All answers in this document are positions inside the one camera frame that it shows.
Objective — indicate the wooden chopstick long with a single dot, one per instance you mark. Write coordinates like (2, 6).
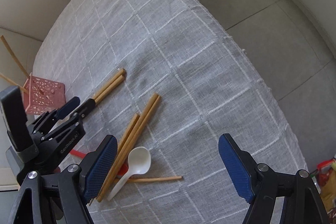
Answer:
(131, 139)
(128, 147)

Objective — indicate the wooden chopstick long middle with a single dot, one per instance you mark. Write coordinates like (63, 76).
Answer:
(131, 139)

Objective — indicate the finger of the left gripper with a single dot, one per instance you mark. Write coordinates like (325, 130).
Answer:
(84, 109)
(68, 108)

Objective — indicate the wooden chopstick long right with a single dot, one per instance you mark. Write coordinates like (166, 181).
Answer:
(128, 147)

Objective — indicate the colourful snack bags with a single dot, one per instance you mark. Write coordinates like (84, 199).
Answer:
(324, 179)

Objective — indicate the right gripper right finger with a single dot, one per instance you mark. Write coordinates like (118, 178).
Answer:
(260, 185)

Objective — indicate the white plastic spoon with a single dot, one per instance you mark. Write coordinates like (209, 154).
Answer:
(139, 162)

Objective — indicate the pink perforated utensil holder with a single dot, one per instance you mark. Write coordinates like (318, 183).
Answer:
(42, 95)

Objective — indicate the wooden chopstick short left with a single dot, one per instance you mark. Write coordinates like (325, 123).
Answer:
(127, 132)

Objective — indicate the grey checked tablecloth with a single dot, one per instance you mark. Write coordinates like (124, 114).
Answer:
(208, 87)

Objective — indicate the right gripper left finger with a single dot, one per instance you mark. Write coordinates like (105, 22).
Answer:
(70, 190)

